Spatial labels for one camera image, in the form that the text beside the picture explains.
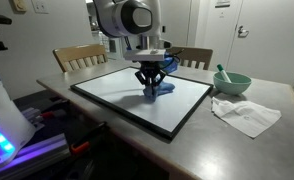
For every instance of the blue tissue box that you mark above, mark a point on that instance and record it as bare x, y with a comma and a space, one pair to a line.
171, 66

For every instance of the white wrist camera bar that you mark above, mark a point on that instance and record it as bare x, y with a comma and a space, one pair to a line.
143, 55

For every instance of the beige round wall dial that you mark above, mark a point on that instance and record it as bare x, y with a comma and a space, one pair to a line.
18, 5

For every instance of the aluminium rail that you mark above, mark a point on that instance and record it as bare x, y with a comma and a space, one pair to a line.
37, 153

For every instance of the green bowl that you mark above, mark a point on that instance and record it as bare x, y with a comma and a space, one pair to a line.
233, 87

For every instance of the blue towel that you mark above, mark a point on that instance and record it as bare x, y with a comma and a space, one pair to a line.
162, 88

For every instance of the light wooden slatted chair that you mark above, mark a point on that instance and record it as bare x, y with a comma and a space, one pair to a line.
77, 53

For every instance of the green capped white marker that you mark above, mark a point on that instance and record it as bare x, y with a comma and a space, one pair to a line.
223, 72

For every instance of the white board black frame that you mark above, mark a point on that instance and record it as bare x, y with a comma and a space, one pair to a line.
100, 88

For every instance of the dark wooden chair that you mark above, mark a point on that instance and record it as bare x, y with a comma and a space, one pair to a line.
197, 53

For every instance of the white cloth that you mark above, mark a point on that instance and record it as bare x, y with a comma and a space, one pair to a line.
247, 116

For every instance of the narrow white door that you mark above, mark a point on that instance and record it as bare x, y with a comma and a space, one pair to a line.
178, 20

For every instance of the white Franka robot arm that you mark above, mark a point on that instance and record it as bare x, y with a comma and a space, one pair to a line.
127, 16

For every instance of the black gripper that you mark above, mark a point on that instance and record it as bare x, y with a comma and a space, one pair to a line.
150, 68

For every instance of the white robot base blue lights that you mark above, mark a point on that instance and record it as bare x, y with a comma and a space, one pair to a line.
0, 110

